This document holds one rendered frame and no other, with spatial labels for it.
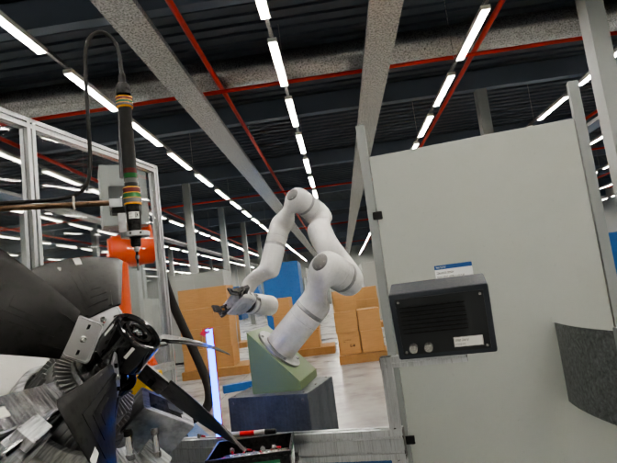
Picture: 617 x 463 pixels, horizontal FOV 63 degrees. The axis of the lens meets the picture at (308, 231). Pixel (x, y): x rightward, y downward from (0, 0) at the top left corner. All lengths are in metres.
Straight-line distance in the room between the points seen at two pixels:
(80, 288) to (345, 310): 7.58
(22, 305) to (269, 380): 0.97
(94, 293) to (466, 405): 2.15
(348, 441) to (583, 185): 1.98
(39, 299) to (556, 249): 2.46
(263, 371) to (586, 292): 1.79
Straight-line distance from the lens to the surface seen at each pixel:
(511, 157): 2.98
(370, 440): 1.52
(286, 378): 1.84
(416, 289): 1.40
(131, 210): 1.33
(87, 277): 1.40
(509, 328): 2.92
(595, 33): 8.12
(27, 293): 1.16
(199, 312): 9.42
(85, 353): 1.20
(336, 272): 1.77
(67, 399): 0.94
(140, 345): 1.16
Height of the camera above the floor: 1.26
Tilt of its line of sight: 7 degrees up
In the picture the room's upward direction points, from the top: 7 degrees counter-clockwise
